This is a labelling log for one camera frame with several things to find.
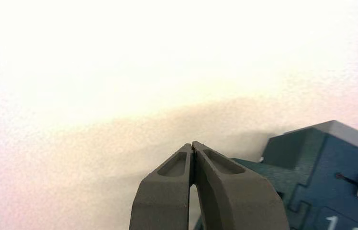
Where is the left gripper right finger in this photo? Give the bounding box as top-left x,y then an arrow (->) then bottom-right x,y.
192,141 -> 291,230

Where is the grey and teal control box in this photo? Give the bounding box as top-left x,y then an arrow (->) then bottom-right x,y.
193,120 -> 358,230

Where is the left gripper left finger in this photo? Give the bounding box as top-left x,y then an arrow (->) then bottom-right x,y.
129,143 -> 195,230

